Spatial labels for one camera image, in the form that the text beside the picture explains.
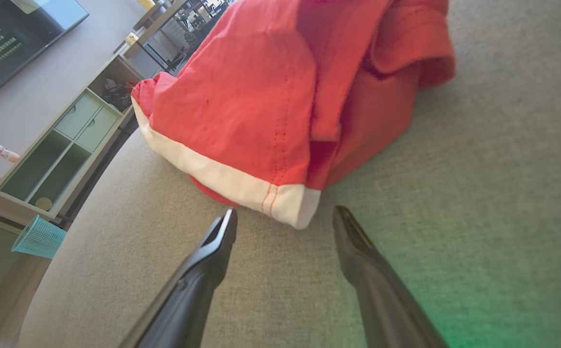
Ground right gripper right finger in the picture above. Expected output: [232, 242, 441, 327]
[332, 205, 450, 348]

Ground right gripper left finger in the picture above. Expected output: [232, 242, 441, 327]
[118, 208, 239, 348]

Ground red shorts white stripe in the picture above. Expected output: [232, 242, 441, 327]
[131, 0, 457, 231]

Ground grey fabric sofa seat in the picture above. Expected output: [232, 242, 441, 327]
[17, 0, 561, 348]

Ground teal plastic mesh basket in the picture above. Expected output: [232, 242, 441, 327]
[11, 215, 67, 260]

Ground pale green shelf cabinet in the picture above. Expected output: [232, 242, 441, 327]
[0, 52, 141, 227]

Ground white spray bottle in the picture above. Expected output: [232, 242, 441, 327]
[0, 141, 21, 163]

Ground black flat screen television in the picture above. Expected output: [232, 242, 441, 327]
[0, 0, 90, 94]

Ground dark tangled cords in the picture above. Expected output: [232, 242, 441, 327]
[101, 77, 133, 113]

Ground wooden desk black frame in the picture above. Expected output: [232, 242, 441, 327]
[114, 0, 242, 73]

